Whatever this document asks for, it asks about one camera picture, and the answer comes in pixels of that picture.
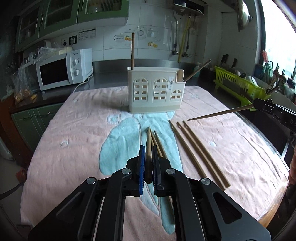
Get wooden chopstick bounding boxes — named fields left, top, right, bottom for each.
left=177, top=122, right=226, bottom=190
left=144, top=127, right=153, bottom=184
left=169, top=120, right=207, bottom=178
left=131, top=32, right=135, bottom=70
left=183, top=121, right=230, bottom=188
left=154, top=131, right=174, bottom=216
left=188, top=104, right=254, bottom=121

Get pink and blue towel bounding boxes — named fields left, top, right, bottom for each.
left=21, top=86, right=288, bottom=240

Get plastic bag with food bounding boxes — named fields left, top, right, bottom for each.
left=13, top=64, right=39, bottom=103

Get cream plastic utensil holder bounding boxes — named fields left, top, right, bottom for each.
left=127, top=67, right=186, bottom=113

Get white microwave oven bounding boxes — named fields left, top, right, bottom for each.
left=36, top=49, right=93, bottom=91

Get green wall cabinets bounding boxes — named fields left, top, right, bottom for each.
left=15, top=1, right=130, bottom=52

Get black induction cooktop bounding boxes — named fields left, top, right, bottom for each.
left=239, top=110, right=295, bottom=166

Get steel pot lid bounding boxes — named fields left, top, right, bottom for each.
left=236, top=0, right=252, bottom=32

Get green lower cabinet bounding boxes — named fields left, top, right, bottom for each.
left=11, top=103, right=63, bottom=152

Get green dish rack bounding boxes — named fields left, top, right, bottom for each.
left=214, top=66, right=271, bottom=106

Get yellow gas hose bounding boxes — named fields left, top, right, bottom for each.
left=177, top=17, right=192, bottom=63

